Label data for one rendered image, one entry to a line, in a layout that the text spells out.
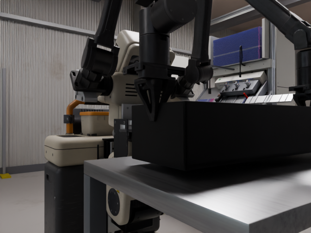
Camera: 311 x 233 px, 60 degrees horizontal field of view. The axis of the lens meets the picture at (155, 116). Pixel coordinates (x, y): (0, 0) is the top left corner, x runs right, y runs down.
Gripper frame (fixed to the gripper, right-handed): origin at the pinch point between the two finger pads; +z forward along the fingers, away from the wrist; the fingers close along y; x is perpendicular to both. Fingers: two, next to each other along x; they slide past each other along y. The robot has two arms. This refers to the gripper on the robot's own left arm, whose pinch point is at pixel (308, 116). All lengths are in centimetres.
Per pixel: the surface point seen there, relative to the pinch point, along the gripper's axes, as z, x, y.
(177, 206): 12, -15, -63
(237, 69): -46, 117, 115
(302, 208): 11, -25, -54
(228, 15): -100, 128, 118
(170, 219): 87, 149, 59
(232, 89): -27, 115, 104
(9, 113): -18, 441, -35
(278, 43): -65, 90, 135
